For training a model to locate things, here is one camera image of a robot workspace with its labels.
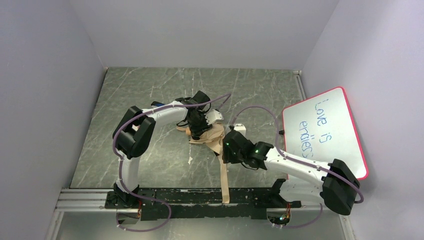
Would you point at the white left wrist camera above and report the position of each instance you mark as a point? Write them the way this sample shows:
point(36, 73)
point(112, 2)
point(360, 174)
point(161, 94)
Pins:
point(212, 116)

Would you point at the pink-framed whiteboard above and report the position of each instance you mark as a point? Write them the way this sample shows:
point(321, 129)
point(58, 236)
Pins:
point(322, 128)

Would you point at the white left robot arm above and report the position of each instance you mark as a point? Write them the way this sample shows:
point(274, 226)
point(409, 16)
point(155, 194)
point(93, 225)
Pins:
point(133, 135)

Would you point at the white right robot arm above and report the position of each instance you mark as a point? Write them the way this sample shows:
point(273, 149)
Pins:
point(332, 183)

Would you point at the aluminium frame rail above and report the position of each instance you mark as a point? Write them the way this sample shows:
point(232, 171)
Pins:
point(91, 200)

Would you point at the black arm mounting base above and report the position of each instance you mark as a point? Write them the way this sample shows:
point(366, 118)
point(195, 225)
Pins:
point(206, 212)

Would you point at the blue stapler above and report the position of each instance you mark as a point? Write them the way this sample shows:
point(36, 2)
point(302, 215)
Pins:
point(157, 104)

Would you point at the beige folding umbrella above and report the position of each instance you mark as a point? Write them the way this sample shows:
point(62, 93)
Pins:
point(213, 139)

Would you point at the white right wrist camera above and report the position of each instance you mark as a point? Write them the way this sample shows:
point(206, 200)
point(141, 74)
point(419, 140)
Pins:
point(239, 127)

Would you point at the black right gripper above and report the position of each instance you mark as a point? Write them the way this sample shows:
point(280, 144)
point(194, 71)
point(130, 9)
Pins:
point(228, 153)

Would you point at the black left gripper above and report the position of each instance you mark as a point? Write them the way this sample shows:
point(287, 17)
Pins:
point(197, 125)

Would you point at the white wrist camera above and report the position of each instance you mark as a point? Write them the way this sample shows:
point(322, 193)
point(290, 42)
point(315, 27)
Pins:
point(212, 116)
point(239, 127)

